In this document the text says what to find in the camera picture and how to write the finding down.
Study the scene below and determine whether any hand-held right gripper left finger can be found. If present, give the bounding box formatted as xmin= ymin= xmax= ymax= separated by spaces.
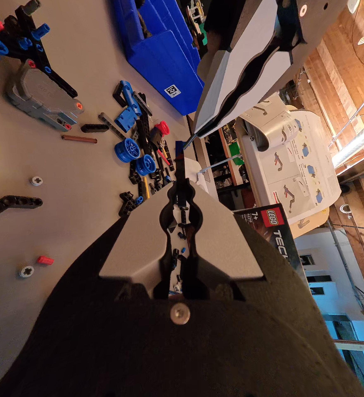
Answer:
xmin=99 ymin=181 xmax=174 ymax=295

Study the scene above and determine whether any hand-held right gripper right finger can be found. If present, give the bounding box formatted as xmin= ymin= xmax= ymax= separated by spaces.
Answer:
xmin=186 ymin=181 xmax=264 ymax=293

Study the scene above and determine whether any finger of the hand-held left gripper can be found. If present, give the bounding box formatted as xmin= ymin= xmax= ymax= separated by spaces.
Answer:
xmin=194 ymin=1 xmax=278 ymax=134
xmin=198 ymin=50 xmax=295 ymax=139

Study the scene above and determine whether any black beam piece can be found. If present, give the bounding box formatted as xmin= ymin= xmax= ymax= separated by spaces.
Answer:
xmin=173 ymin=141 xmax=189 ymax=224

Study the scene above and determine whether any instruction booklet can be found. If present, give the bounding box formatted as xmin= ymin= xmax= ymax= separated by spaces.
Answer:
xmin=241 ymin=93 xmax=342 ymax=225

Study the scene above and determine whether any grey motor brick assembly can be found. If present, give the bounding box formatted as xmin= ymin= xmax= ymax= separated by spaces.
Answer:
xmin=0 ymin=0 xmax=84 ymax=131

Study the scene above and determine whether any dark printed toy box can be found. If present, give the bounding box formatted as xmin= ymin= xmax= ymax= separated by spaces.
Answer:
xmin=233 ymin=203 xmax=310 ymax=280

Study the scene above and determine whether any blue toy wheel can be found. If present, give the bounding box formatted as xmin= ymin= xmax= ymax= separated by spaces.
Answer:
xmin=135 ymin=154 xmax=156 ymax=176
xmin=114 ymin=138 xmax=140 ymax=163

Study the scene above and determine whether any blue plastic bin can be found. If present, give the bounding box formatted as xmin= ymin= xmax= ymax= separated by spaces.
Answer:
xmin=114 ymin=0 xmax=205 ymax=116

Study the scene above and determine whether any dark brown axle rod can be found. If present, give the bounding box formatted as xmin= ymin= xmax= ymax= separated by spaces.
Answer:
xmin=61 ymin=135 xmax=97 ymax=144

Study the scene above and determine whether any black bent beam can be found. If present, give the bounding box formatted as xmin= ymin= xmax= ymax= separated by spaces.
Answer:
xmin=0 ymin=195 xmax=43 ymax=224

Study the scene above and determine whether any blue flat panel piece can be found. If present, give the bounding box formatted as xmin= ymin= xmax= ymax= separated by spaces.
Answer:
xmin=114 ymin=107 xmax=139 ymax=131

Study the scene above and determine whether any blue curved panel piece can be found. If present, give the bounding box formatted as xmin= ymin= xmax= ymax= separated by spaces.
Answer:
xmin=120 ymin=81 xmax=142 ymax=115

